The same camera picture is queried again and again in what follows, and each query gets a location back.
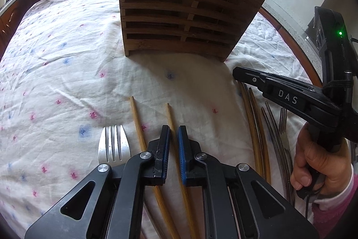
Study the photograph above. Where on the person's right hand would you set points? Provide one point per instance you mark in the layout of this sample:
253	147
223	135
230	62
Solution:
304	156

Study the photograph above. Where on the stainless steel fork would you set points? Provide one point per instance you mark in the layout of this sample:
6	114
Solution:
104	149
284	138

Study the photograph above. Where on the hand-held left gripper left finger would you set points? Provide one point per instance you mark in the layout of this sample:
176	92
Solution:
167	149

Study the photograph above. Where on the person's right forearm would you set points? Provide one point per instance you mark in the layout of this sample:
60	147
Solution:
332	213

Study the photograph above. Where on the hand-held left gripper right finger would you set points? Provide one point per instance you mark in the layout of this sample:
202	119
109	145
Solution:
181	152

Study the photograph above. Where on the brown bamboo chopstick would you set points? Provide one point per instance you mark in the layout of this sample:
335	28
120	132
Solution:
260	124
251	127

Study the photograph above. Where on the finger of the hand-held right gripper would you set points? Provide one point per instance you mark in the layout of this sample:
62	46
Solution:
279	90

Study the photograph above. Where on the white floral tablecloth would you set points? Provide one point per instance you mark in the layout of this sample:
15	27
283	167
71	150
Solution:
70	73

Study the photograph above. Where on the light wooden chopstick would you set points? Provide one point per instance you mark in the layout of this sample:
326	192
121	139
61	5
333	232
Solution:
170	115
138	124

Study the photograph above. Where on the wooden utensil holder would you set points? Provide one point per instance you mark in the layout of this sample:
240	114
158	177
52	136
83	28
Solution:
167	3

